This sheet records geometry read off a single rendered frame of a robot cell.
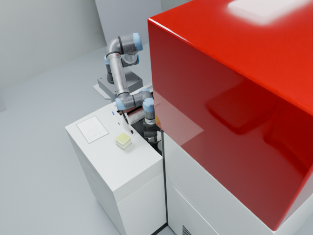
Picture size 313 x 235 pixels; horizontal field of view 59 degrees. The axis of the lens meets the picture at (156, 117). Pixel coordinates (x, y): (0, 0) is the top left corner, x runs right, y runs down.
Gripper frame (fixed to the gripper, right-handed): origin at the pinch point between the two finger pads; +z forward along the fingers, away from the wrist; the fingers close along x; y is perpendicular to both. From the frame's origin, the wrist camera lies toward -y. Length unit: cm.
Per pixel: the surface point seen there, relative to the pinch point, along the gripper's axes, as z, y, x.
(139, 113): 3.3, 10.5, -30.7
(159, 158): -5.2, -0.7, 17.2
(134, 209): 28.0, 17.8, 31.2
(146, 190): 16.8, 9.1, 25.4
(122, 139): -12.0, 20.6, 6.2
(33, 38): 39, 150, -223
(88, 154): -5.2, 42.0, 9.8
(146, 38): 83, 3, -279
